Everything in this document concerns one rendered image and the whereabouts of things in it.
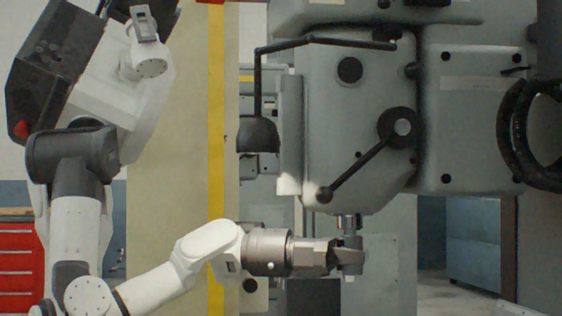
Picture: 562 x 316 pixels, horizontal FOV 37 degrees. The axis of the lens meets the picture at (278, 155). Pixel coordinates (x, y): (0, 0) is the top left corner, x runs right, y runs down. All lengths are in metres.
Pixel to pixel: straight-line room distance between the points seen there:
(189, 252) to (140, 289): 0.11
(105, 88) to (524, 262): 0.88
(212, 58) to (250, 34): 7.53
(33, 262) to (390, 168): 4.68
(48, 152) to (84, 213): 0.14
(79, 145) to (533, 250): 0.87
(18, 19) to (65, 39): 8.90
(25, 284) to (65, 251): 4.45
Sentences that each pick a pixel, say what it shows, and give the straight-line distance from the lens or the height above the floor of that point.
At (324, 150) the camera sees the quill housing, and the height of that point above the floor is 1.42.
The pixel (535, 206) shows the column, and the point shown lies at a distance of 1.66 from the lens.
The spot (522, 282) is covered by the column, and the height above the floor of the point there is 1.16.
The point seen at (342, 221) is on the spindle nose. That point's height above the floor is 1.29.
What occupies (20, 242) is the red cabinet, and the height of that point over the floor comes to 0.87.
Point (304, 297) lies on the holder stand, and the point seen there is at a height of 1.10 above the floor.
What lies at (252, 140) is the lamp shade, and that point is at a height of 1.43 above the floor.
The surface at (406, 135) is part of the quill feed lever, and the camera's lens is 1.40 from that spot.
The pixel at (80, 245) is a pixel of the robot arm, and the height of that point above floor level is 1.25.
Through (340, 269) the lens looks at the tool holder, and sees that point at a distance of 1.49.
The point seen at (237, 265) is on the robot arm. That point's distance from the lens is 1.53.
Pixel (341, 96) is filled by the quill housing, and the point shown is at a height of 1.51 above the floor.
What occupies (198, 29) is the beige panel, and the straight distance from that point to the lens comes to 3.22.
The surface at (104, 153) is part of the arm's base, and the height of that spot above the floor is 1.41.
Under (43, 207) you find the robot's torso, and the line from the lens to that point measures 1.96.
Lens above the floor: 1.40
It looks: 1 degrees up
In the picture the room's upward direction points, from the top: straight up
